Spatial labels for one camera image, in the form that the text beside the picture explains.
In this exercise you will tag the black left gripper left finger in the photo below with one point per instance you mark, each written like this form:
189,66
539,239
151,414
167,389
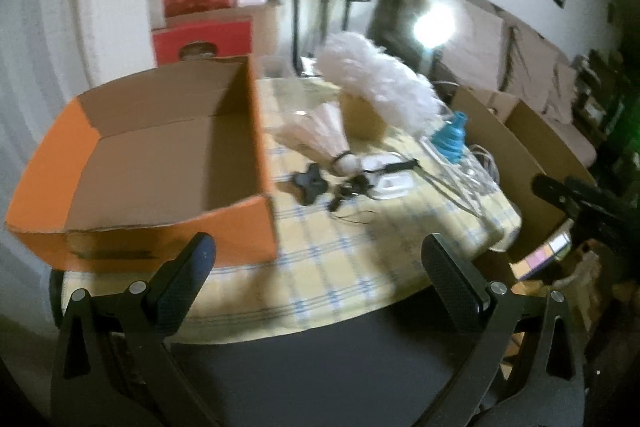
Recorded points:
111,365

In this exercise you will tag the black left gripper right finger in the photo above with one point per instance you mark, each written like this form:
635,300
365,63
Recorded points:
525,365

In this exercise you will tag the white earphone case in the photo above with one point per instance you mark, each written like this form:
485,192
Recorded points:
392,185

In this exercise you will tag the blue collapsible funnel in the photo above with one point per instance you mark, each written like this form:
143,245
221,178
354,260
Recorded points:
449,140

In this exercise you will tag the black star-shaped gadget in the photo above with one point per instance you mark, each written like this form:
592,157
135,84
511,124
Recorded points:
310,184

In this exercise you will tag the white feather shuttlecock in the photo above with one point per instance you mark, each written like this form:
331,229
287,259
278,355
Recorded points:
321,130

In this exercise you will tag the white fluffy duster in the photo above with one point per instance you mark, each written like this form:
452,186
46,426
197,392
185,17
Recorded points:
406,101

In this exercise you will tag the orange cardboard box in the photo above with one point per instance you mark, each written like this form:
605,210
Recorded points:
130,171

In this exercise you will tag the brown cardboard box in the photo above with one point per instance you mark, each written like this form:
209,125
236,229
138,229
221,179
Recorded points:
523,145

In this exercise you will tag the yellow plaid tablecloth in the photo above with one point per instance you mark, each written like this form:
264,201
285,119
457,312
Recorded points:
332,267

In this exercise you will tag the yellow sponge pack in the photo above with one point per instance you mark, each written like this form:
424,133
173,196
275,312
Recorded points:
361,122

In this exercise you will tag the beige sofa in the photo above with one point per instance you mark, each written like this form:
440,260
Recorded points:
491,49

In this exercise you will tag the lower red chocolate box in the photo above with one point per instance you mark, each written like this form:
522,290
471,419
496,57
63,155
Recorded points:
206,38

